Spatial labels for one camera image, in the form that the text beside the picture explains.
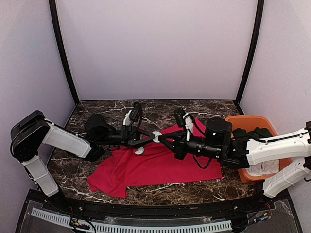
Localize black front rail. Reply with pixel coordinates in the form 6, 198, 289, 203
26, 188, 290, 220

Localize white garment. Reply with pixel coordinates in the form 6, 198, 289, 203
246, 160, 279, 176

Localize round brooch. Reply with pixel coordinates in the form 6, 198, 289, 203
152, 131, 162, 143
135, 147, 145, 155

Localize black left frame post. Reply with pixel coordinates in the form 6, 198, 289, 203
49, 0, 80, 105

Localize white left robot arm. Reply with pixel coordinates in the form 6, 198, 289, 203
10, 102, 156, 212

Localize white slotted cable duct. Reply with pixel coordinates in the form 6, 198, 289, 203
31, 208, 232, 233

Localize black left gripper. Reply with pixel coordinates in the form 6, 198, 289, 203
97, 125, 156, 148

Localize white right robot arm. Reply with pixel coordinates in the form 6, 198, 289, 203
158, 108, 311, 211

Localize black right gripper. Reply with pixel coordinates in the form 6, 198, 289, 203
158, 127, 222, 160

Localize magenta t-shirt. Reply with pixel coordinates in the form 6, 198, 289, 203
87, 118, 223, 200

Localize black frame post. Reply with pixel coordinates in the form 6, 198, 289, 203
235, 0, 265, 105
49, 0, 80, 105

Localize black right frame post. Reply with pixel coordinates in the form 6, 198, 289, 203
235, 0, 265, 105

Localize dark green garment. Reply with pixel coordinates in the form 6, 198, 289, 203
232, 127, 272, 139

